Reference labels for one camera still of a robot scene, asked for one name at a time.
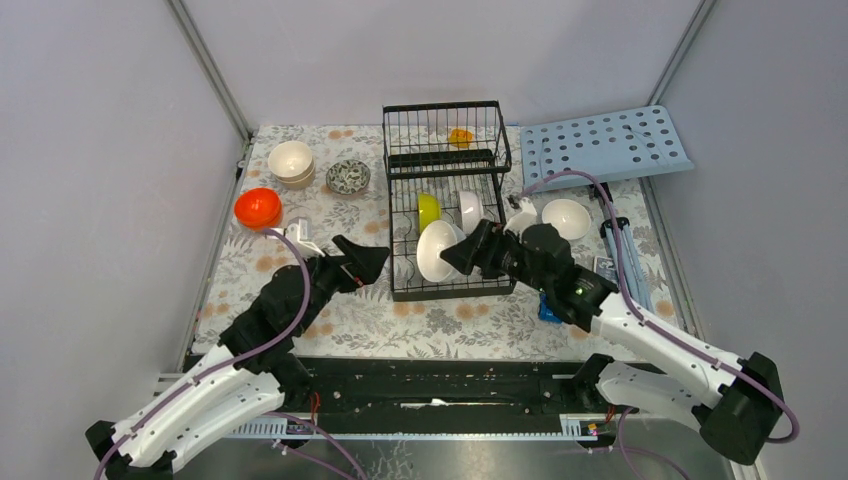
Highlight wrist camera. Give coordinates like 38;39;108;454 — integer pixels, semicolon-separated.
505;196;538;236
283;217;325;259

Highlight blue toy car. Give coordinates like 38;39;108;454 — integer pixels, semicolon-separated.
537;294;563;324

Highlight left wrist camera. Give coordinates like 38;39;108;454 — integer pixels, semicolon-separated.
283;217;325;259

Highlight yellow toy block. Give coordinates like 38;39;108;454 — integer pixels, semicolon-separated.
448;128;474;149

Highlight blue card deck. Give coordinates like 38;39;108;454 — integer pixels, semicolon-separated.
593;256;618;285

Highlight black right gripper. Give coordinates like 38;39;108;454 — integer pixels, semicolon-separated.
439;218;551;295

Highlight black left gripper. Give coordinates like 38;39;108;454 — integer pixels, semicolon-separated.
293;234;391;334

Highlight white bowl front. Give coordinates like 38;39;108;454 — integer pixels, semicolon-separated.
457;190;483;235

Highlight white bowl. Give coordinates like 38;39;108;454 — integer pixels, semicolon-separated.
542;199;592;241
416;220;466;283
457;190;483;235

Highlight black wire dish rack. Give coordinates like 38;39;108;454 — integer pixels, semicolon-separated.
382;100;515;302

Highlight pink patterned bowl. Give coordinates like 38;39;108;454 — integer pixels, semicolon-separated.
325;160;371;195

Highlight beige patterned bowl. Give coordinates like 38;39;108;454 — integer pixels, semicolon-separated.
267;140;313;179

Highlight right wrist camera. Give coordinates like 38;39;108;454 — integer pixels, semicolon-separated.
505;196;538;236

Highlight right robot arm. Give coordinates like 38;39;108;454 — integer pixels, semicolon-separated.
439;220;786;465

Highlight orange bowl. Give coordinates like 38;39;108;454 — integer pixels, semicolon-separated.
245;208;284;232
233;188;283;227

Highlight yellow-green bowl in rack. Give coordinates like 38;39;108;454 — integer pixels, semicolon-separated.
417;192;442;233

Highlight plain beige bowl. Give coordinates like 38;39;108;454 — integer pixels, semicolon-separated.
277;165;316;190

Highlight floral table mat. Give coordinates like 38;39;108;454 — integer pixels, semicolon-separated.
192;124;677;364

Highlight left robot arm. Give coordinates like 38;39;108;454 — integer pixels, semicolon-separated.
85;231;391;479

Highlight blue perforated stand tray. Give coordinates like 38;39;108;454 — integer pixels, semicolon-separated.
520;105;694;188

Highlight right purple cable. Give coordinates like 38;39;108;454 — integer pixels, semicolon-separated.
510;170;802;444

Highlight blue tripod legs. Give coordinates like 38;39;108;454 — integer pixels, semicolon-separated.
589;186;654;312

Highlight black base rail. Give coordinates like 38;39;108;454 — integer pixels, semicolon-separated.
182;355;641;439

